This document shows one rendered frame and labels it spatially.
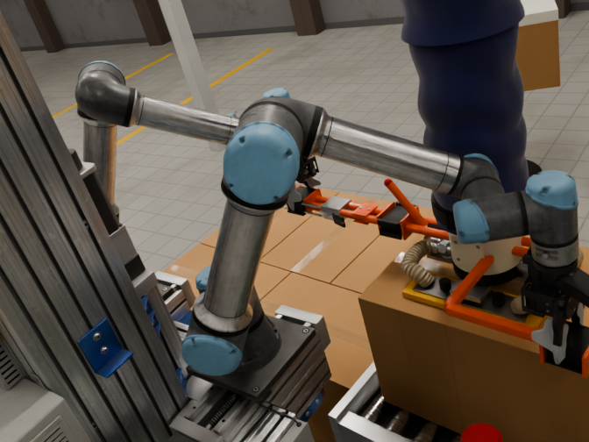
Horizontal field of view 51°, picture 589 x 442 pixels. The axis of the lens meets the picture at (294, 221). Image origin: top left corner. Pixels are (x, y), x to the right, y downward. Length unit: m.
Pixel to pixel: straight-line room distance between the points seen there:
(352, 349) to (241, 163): 1.25
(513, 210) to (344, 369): 1.13
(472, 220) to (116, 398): 0.82
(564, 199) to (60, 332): 0.92
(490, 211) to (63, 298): 0.79
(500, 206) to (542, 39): 2.45
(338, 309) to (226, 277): 1.21
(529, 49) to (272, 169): 2.63
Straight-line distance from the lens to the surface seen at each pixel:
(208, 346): 1.18
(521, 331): 1.29
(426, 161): 1.12
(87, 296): 1.28
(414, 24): 1.27
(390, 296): 1.63
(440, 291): 1.58
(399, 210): 1.69
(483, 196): 1.07
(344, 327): 2.19
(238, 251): 1.07
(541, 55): 3.48
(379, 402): 1.92
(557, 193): 1.04
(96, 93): 1.55
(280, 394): 1.49
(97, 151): 1.71
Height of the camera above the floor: 1.97
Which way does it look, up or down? 30 degrees down
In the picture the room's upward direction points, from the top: 16 degrees counter-clockwise
